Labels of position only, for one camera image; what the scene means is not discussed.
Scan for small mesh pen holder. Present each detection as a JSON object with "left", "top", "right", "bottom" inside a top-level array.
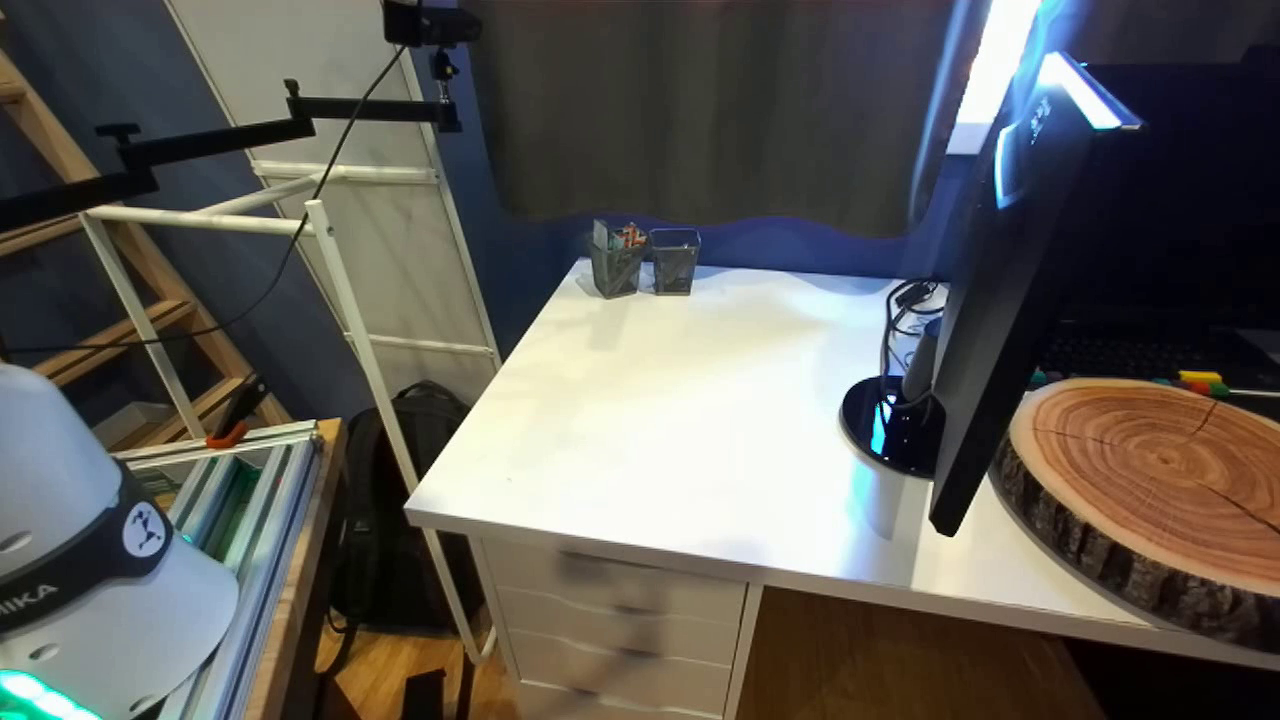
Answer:
[{"left": 649, "top": 229, "right": 704, "bottom": 299}]

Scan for mesh pen holder with pens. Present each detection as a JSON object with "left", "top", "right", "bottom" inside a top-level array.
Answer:
[{"left": 586, "top": 216, "right": 650, "bottom": 299}]

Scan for black round monitor stand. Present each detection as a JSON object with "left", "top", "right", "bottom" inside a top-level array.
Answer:
[{"left": 837, "top": 284, "right": 951, "bottom": 483}]

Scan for black desktop monitor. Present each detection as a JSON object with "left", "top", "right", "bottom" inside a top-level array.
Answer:
[{"left": 923, "top": 47, "right": 1153, "bottom": 541}]

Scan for white drawer unit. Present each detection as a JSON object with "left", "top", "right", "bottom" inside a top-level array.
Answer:
[{"left": 467, "top": 531, "right": 766, "bottom": 720}]

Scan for black backpack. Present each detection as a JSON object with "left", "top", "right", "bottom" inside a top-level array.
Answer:
[{"left": 325, "top": 378, "right": 480, "bottom": 640}]

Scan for white desk leg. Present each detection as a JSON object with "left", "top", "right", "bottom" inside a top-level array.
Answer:
[{"left": 415, "top": 520, "right": 486, "bottom": 669}]

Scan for white leaning board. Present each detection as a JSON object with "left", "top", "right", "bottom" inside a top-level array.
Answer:
[{"left": 159, "top": 0, "right": 502, "bottom": 405}]

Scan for white metal rack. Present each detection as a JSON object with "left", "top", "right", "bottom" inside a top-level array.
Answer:
[{"left": 75, "top": 155, "right": 508, "bottom": 673}]

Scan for wooden ladder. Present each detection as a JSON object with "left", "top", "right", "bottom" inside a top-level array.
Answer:
[{"left": 0, "top": 47, "right": 296, "bottom": 455}]

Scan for round wood slice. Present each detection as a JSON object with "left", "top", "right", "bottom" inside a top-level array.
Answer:
[{"left": 989, "top": 374, "right": 1280, "bottom": 662}]

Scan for colourful small blocks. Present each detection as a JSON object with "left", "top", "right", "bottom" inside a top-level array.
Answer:
[{"left": 1177, "top": 366, "right": 1232, "bottom": 401}]

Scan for black monitor cables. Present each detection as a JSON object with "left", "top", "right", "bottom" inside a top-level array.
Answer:
[{"left": 881, "top": 271, "right": 955, "bottom": 387}]

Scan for thin black camera cable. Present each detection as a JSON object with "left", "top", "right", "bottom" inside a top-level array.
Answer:
[{"left": 169, "top": 45, "right": 410, "bottom": 349}]

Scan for black camera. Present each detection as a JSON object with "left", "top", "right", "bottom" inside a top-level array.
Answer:
[{"left": 379, "top": 0, "right": 482, "bottom": 54}]

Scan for red handled tool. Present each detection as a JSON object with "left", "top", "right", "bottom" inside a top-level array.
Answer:
[{"left": 202, "top": 379, "right": 271, "bottom": 453}]

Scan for black camera boom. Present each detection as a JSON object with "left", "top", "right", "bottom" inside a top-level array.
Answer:
[{"left": 0, "top": 78, "right": 465, "bottom": 238}]

